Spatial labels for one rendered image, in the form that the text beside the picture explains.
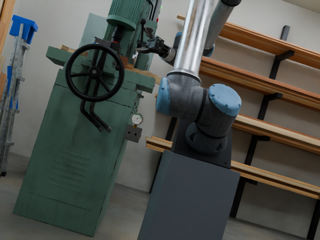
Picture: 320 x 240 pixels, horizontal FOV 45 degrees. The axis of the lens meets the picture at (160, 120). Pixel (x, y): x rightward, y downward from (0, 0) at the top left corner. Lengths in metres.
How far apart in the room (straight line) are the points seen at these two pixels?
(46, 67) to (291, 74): 2.92
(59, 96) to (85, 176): 0.44
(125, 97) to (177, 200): 0.72
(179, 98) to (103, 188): 0.77
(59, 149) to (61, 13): 2.87
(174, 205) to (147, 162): 2.95
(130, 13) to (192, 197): 1.15
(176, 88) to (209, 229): 0.59
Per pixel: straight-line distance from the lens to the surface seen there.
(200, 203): 1.62
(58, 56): 2.16
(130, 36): 2.40
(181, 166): 1.59
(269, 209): 4.94
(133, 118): 2.00
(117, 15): 2.26
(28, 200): 2.17
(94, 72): 1.91
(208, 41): 2.23
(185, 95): 1.54
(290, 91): 4.46
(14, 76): 2.94
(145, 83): 2.08
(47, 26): 4.75
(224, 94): 1.58
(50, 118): 2.12
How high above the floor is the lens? 0.56
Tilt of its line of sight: 4 degrees up
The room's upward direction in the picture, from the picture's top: 17 degrees clockwise
